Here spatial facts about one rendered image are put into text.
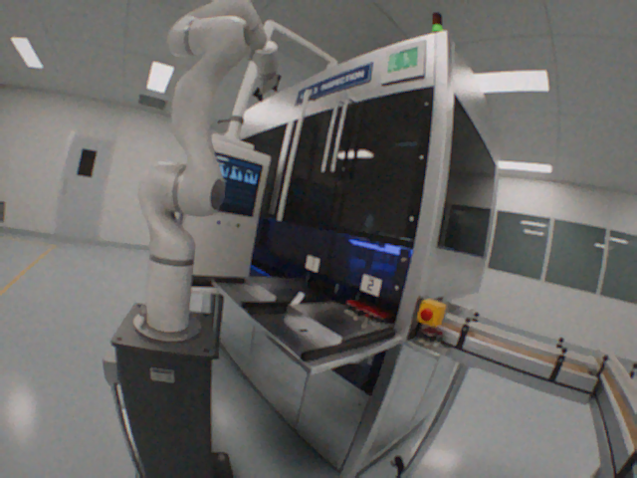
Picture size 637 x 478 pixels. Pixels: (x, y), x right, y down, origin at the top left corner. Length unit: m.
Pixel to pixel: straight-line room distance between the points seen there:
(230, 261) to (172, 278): 0.90
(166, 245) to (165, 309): 0.15
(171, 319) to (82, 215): 5.45
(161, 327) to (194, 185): 0.35
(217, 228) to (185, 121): 0.92
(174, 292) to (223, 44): 0.57
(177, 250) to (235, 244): 0.90
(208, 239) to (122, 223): 4.62
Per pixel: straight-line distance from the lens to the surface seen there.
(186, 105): 0.62
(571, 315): 5.50
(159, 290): 0.65
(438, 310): 0.83
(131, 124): 6.08
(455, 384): 1.04
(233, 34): 0.63
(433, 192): 0.88
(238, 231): 1.50
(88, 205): 6.00
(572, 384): 0.97
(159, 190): 0.64
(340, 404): 1.19
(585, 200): 5.64
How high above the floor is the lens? 1.20
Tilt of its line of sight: 3 degrees down
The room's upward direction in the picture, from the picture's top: 11 degrees clockwise
